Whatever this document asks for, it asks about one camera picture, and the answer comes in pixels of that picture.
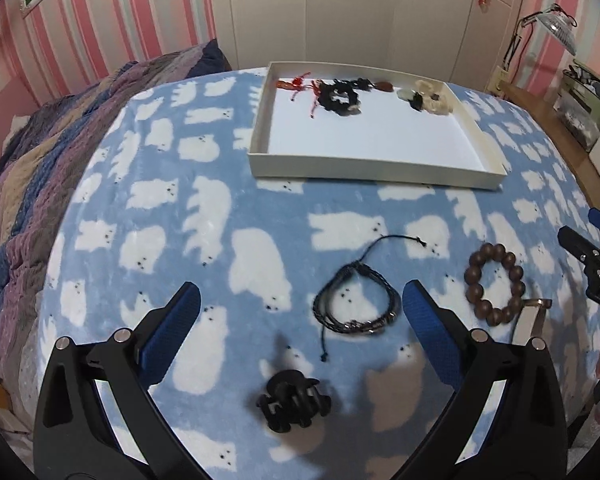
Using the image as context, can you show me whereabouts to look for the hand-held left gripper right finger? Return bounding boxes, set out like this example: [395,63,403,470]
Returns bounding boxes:
[403,281,569,480]

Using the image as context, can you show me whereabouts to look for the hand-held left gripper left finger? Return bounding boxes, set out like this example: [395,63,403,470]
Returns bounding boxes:
[32,282,202,480]

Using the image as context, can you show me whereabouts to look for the brown wooden bead bracelet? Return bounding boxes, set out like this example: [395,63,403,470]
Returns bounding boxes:
[464,242,525,326]

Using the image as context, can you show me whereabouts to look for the black leather bracelet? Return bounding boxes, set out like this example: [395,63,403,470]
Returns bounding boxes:
[312,234,428,363]

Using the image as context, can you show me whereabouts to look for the white strap wristwatch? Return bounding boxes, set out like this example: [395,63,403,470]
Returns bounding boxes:
[511,297,553,347]

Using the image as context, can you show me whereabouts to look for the black hair claw clip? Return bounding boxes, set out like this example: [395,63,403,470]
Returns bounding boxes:
[256,369,332,435]

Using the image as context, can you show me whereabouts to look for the white shallow box tray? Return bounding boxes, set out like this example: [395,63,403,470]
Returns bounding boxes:
[247,61,507,192]

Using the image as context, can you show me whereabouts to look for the green jade pendant dark cord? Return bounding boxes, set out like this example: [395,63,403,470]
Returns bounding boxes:
[397,87,427,111]

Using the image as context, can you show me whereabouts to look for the dark cord brown bead pendant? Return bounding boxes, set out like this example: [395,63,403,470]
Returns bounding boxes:
[347,77,395,94]

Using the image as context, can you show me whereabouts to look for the black coil hair tie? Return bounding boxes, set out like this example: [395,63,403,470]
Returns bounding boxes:
[317,80,364,119]

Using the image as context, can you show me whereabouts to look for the red knot ornament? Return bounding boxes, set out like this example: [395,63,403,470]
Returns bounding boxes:
[275,72,326,120]

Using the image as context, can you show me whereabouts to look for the clear storage organiser box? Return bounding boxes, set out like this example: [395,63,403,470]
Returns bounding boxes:
[554,60,600,152]

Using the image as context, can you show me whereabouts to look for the blue bear print blanket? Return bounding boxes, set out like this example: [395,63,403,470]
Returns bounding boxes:
[39,67,600,480]

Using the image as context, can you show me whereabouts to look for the wooden side desk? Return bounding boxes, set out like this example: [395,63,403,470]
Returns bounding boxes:
[485,80,600,213]

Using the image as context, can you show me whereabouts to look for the striped quilt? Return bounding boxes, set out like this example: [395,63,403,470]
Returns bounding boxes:
[0,37,232,436]

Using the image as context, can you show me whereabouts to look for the standing heat lamp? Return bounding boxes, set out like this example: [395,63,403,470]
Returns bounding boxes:
[502,4,579,94]

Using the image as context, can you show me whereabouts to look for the cream wardrobe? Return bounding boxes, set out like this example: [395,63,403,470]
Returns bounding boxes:
[205,0,531,96]

